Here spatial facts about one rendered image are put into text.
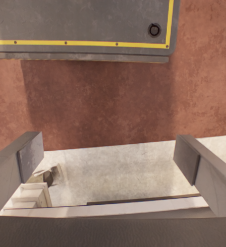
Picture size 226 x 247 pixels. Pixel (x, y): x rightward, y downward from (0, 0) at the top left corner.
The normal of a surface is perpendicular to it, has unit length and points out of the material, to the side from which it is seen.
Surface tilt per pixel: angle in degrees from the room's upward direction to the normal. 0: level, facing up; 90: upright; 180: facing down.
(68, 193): 0
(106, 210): 90
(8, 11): 0
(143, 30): 0
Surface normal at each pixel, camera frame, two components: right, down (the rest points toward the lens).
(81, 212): -0.07, -0.95
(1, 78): 0.02, 0.29
